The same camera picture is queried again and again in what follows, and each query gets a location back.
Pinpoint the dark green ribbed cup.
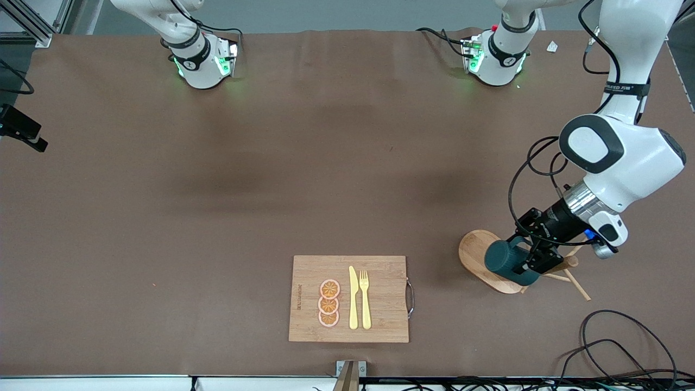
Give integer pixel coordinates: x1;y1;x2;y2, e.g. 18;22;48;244
484;239;541;287

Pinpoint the wooden mug tree stand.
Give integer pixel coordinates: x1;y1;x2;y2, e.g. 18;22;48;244
459;230;591;301

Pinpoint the brown table mat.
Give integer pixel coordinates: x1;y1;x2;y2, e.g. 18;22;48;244
0;27;695;378

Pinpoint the bamboo cutting board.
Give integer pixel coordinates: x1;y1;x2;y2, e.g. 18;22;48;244
288;255;415;344

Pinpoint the yellow plastic fork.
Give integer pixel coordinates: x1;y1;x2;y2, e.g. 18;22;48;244
359;270;372;330

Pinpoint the yellow plastic knife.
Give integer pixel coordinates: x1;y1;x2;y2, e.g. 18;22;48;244
349;266;359;330

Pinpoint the aluminium frame profile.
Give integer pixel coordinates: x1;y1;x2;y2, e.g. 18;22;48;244
0;0;74;48

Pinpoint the black looped cable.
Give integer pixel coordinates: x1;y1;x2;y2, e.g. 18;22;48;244
554;339;660;391
580;310;679;391

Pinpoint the metal table bracket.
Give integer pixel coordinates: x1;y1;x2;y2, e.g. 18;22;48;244
332;360;367;391

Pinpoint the black right arm base cable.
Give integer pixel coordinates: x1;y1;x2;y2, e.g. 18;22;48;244
168;0;243;41

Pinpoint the black arm base cable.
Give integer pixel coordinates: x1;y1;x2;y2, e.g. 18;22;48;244
168;0;243;41
415;27;469;58

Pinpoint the black left arm base cable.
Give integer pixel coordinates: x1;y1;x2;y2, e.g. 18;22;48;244
415;27;469;58

